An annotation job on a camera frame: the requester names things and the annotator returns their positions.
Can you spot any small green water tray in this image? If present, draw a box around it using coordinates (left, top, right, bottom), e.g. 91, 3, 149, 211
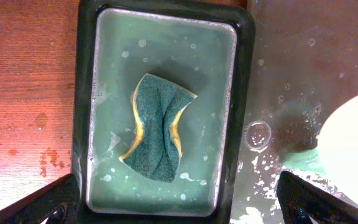
72, 1, 255, 223

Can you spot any white plate corner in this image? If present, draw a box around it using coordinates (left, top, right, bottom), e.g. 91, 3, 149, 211
283, 86, 358, 218

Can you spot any green yellow scrub sponge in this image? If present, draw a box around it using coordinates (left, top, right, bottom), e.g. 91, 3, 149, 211
119, 73, 197, 183

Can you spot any large dark serving tray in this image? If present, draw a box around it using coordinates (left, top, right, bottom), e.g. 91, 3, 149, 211
230, 1, 358, 223

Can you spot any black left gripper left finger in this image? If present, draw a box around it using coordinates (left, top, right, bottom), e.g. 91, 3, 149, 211
0, 174, 80, 223

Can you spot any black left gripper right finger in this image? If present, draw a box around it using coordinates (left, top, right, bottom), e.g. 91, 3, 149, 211
277, 171, 358, 224

